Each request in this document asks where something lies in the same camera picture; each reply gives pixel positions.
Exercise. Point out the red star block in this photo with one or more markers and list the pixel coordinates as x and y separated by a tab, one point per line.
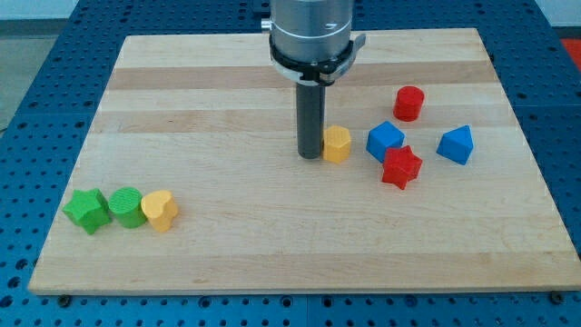
400	166

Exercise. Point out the blue cube block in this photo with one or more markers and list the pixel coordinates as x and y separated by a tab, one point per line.
382	137

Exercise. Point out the green cylinder block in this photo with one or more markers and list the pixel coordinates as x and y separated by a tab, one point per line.
125	205

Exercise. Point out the yellow hexagon block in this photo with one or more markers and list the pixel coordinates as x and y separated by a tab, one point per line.
336	144

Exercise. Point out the wooden board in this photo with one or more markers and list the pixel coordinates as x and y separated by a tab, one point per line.
208	118

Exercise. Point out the blue pentagon block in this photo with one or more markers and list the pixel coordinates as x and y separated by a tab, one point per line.
456	145

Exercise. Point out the black cylindrical pointer rod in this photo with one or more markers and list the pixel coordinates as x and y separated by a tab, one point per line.
310	105

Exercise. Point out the yellow heart block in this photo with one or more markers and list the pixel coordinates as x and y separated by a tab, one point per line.
160	209

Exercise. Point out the red cylinder block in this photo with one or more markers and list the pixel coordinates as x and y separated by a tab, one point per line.
408	104

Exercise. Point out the green star block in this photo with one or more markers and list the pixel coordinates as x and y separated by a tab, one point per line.
88	209

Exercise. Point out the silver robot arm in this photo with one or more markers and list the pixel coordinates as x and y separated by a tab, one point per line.
310	30

